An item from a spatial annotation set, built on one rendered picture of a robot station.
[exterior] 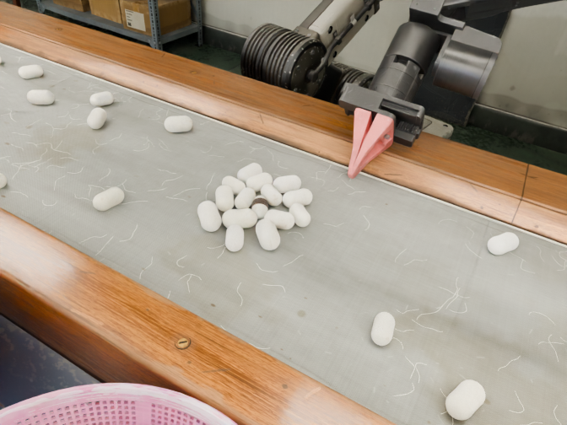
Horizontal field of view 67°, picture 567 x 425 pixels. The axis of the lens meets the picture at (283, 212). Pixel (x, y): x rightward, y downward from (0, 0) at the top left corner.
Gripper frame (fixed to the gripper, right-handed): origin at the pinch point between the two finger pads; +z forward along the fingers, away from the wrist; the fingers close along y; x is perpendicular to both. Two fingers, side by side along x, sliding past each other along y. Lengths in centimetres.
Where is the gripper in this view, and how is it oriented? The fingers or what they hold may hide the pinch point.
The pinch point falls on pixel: (353, 170)
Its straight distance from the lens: 53.4
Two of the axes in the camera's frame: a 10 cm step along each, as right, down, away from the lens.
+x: 2.4, 2.5, 9.4
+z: -4.5, 8.9, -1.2
